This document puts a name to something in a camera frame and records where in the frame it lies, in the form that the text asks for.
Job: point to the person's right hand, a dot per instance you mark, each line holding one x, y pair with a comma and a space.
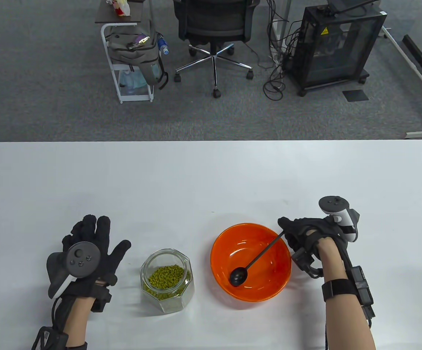
305, 231

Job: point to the person's left hand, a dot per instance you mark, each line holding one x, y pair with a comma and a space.
103, 233

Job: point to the orange plastic bowl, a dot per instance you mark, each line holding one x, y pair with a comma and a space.
265, 288

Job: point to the large green mung beans heap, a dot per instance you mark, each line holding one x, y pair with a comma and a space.
165, 275

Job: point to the black measuring scoop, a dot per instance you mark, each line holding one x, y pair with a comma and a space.
237, 277

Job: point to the clear glass jar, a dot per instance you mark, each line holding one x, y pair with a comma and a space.
189, 291

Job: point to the person's left forearm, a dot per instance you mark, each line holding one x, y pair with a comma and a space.
77, 324

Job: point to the person's right forearm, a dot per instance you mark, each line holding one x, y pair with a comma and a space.
342, 321

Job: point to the dark grey left hand controller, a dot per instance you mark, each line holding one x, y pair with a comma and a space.
83, 259

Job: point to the dark grey hand controller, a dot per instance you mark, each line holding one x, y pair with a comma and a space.
83, 259
333, 206

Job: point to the dark grey right hand controller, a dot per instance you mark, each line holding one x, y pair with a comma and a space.
333, 206

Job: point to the black floor plate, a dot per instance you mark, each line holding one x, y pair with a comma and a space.
355, 95

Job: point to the pale blue plastic bag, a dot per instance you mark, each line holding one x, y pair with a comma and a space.
134, 82

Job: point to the grey backpack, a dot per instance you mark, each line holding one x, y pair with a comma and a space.
134, 58

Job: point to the black glass-walled cabinet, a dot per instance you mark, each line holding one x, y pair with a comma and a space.
327, 54

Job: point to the shiny colourful packet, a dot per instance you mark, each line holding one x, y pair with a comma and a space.
139, 41

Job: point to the blue water bottle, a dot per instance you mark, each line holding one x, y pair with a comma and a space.
162, 45

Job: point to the white cart with dark top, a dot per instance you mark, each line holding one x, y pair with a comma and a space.
105, 16

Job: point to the red and yellow snack bag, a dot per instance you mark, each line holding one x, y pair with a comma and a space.
122, 8

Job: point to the black office chair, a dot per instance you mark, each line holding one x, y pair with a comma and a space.
214, 18

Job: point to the white post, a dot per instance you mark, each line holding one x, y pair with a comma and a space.
283, 14

